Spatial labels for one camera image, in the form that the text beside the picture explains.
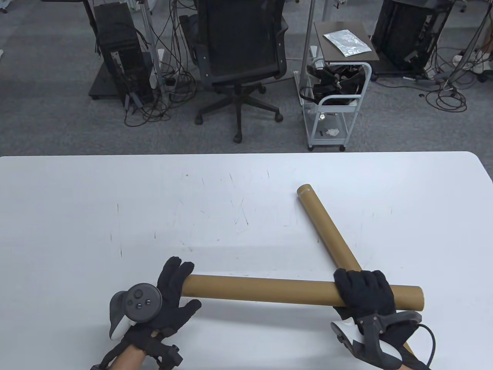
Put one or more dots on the person's left forearm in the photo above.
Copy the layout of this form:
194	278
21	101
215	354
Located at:
129	358

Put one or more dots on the black headset gear pile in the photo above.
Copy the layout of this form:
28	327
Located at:
327	83

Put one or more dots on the dark grey floor plate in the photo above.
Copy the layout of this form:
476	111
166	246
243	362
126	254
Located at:
102	83

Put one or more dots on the silver metal frame post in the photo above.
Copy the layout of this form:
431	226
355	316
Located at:
309	23
149	27

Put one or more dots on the brown side table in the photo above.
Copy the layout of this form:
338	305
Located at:
327	50

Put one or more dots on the person's left hand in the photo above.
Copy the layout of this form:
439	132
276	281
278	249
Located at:
173	296

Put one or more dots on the silver plastic bag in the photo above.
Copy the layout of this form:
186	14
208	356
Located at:
346	42

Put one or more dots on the white power strip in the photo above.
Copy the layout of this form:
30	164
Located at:
473	63

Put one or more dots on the white rolling cart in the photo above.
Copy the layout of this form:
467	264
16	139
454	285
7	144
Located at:
339	109

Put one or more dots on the white crumpled paper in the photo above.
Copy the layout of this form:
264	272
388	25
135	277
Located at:
332	133

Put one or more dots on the brown cardboard mailing tube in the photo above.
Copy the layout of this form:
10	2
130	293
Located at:
262	290
323	227

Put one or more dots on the black computer tower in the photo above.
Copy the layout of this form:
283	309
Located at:
119	46
404	34

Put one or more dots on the black office chair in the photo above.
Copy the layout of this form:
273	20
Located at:
238	38

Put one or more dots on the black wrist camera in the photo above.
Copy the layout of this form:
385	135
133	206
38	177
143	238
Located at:
169	356

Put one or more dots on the person's right hand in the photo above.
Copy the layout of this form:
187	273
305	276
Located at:
366	289

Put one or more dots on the grey hand tracker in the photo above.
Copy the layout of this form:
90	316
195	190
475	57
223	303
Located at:
369	339
142	302

